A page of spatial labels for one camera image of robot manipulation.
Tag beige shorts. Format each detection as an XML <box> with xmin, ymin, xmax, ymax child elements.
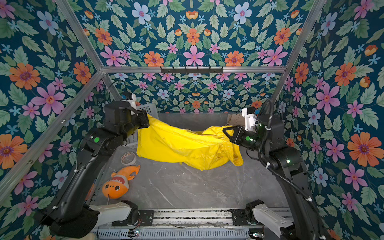
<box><xmin>226</xmin><ymin>114</ymin><xmax>245</xmax><ymax>127</ymax></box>

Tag black hook rail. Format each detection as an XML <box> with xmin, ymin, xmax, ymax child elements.
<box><xmin>160</xmin><ymin>67</ymin><xmax>224</xmax><ymax>74</ymax></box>

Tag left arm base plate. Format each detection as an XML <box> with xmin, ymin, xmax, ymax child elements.
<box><xmin>132</xmin><ymin>210</ymin><xmax>155</xmax><ymax>227</ymax></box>

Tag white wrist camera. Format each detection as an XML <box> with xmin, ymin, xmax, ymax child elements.
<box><xmin>122</xmin><ymin>92</ymin><xmax>137</xmax><ymax>110</ymax></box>
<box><xmin>241</xmin><ymin>107</ymin><xmax>258</xmax><ymax>133</ymax></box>

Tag aluminium frame post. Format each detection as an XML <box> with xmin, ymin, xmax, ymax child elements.
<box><xmin>56</xmin><ymin>1</ymin><xmax>121</xmax><ymax>101</ymax></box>

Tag tape roll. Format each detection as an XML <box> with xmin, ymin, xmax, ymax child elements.
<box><xmin>121</xmin><ymin>152</ymin><xmax>137</xmax><ymax>166</ymax></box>

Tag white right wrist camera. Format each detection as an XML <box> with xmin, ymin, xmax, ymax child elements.
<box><xmin>241</xmin><ymin>107</ymin><xmax>258</xmax><ymax>133</ymax></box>

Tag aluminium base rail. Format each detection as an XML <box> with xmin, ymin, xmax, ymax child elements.
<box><xmin>92</xmin><ymin>208</ymin><xmax>295</xmax><ymax>240</ymax></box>

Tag white plastic laundry basket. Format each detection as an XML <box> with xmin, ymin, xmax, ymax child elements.
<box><xmin>124</xmin><ymin>104</ymin><xmax>159</xmax><ymax>149</ymax></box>

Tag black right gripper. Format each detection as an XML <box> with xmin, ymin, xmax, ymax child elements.
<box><xmin>223</xmin><ymin>125</ymin><xmax>270</xmax><ymax>155</ymax></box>

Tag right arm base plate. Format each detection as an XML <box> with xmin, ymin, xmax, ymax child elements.
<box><xmin>229</xmin><ymin>209</ymin><xmax>257</xmax><ymax>226</ymax></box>

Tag yellow shorts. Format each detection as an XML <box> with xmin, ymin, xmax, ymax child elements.
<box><xmin>137</xmin><ymin>116</ymin><xmax>244</xmax><ymax>171</ymax></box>

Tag orange fish plush toy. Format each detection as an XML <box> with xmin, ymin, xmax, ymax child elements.
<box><xmin>102</xmin><ymin>166</ymin><xmax>141</xmax><ymax>199</ymax></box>

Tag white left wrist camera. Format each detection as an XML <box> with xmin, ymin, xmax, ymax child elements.
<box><xmin>122</xmin><ymin>92</ymin><xmax>137</xmax><ymax>110</ymax></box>

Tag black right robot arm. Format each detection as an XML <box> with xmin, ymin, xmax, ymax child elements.
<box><xmin>223</xmin><ymin>100</ymin><xmax>332</xmax><ymax>240</ymax></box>

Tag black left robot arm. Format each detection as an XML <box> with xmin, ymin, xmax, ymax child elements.
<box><xmin>34</xmin><ymin>101</ymin><xmax>150</xmax><ymax>238</ymax></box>

